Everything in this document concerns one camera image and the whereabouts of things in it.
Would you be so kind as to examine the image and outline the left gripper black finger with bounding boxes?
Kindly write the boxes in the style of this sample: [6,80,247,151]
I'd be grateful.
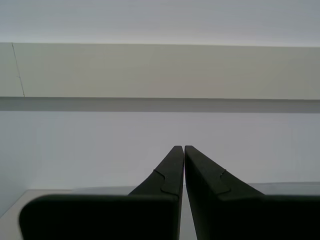
[184,145,320,240]
[18,145,185,240]

